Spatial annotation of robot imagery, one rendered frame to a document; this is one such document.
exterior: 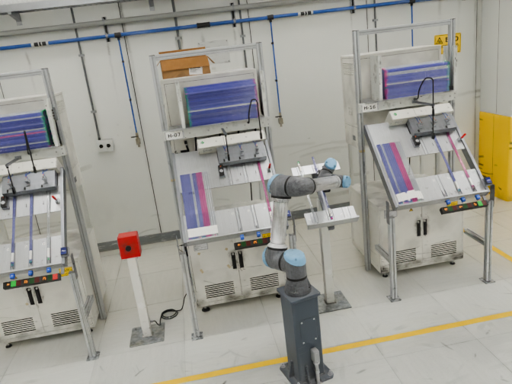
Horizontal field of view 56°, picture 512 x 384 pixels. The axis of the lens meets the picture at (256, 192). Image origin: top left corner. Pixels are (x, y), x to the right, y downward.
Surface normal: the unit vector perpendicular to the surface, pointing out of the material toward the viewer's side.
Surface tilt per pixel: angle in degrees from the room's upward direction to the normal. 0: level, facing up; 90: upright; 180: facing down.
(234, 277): 90
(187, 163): 44
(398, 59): 90
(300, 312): 90
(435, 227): 90
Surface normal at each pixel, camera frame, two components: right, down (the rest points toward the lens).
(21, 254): 0.04, -0.45
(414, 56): 0.16, 0.27
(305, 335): 0.39, 0.22
